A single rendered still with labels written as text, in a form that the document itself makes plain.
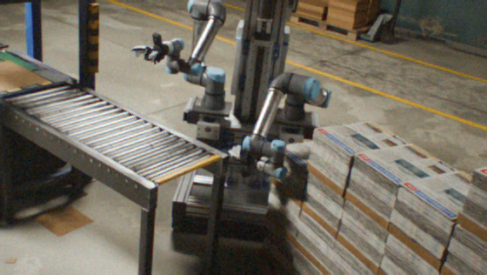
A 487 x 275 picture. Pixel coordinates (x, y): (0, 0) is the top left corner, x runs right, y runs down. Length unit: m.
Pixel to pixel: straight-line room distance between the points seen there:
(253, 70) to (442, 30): 6.37
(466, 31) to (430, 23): 0.56
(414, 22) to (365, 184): 7.33
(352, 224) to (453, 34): 7.09
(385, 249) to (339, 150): 0.48
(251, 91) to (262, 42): 0.33
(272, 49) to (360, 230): 1.31
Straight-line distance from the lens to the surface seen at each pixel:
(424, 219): 2.45
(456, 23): 9.62
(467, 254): 2.34
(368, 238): 2.73
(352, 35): 9.11
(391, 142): 2.90
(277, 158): 2.95
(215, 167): 3.10
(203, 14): 3.47
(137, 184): 2.77
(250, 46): 3.55
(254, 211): 3.71
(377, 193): 2.62
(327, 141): 2.80
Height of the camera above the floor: 2.16
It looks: 24 degrees down
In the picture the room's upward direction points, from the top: 7 degrees clockwise
